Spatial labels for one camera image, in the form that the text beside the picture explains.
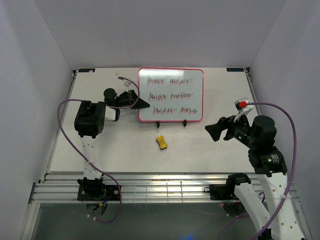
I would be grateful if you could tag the pink framed whiteboard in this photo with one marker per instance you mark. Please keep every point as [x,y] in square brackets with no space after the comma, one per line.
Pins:
[174,94]

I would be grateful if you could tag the right blue corner label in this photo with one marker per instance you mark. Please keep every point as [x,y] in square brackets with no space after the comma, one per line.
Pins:
[234,69]

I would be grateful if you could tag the wire whiteboard stand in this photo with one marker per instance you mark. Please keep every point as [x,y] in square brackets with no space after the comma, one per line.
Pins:
[166,123]

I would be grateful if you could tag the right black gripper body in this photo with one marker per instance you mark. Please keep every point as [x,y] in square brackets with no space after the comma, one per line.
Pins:
[239,130]

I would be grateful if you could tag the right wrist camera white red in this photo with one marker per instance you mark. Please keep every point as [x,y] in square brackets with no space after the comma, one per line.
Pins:
[243,107]

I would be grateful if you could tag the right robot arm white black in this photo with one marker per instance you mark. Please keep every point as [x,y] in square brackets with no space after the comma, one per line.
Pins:
[277,219]

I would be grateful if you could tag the blue corner label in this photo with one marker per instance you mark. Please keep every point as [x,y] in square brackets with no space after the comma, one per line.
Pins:
[86,70]
[234,69]

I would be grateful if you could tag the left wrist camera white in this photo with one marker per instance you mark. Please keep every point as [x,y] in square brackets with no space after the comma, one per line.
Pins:
[127,82]

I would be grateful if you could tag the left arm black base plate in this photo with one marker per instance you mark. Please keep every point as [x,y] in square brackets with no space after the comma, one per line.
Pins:
[110,192]

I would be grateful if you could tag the yellow bone-shaped eraser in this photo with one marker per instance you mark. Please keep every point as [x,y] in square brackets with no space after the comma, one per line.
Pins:
[161,142]

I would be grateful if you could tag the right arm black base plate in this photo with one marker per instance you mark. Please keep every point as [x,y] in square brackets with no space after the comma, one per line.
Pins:
[219,192]

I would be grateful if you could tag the left blue corner label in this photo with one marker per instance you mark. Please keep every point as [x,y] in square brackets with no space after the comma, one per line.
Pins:
[86,70]

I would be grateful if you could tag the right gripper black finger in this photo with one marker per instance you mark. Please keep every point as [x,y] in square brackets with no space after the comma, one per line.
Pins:
[222,124]
[215,133]

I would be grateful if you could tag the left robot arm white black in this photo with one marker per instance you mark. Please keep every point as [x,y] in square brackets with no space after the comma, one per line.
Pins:
[90,122]

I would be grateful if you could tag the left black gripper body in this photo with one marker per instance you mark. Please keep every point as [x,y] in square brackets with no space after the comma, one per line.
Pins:
[126,101]

